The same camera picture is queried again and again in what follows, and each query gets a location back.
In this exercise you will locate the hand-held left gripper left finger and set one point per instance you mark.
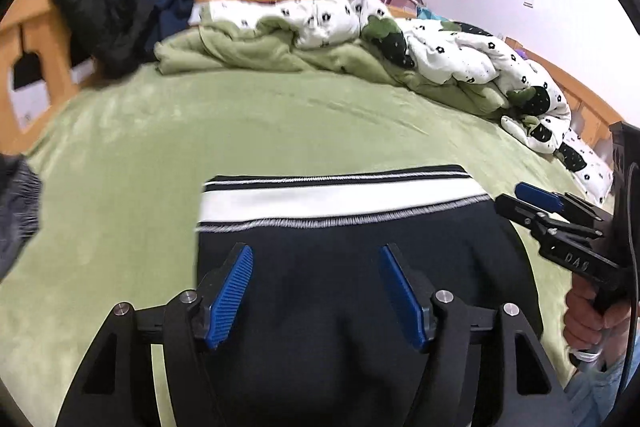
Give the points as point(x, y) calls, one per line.
point(232, 292)

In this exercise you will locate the green fleece bed sheet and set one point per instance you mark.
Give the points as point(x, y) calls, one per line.
point(125, 157)

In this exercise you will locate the navy blue garment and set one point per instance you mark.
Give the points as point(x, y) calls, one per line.
point(170, 7)

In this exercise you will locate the teal cloth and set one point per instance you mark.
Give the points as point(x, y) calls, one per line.
point(426, 13)

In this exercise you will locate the wooden bed frame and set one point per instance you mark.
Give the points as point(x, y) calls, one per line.
point(45, 32)

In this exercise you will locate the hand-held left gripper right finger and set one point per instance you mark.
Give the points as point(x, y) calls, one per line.
point(400, 292)

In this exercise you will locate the black pants with white stripe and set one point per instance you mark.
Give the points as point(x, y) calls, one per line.
point(320, 307)

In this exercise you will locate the white floral quilt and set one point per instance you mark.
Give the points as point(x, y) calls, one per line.
point(450, 52)

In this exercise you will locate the small purple object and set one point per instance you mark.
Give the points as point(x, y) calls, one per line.
point(520, 54)

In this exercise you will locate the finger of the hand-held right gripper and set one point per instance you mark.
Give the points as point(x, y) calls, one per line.
point(515, 207)
point(537, 194)

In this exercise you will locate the person's light blue jeans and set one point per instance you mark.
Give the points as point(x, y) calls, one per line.
point(595, 392)

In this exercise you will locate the black jacket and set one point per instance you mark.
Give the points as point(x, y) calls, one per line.
point(105, 12)

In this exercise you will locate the grey cloth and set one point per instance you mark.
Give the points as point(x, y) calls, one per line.
point(17, 217)

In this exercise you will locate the crumpled green fleece blanket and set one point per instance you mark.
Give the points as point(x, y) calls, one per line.
point(240, 49)

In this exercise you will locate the person's right hand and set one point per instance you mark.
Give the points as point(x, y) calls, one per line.
point(580, 322)

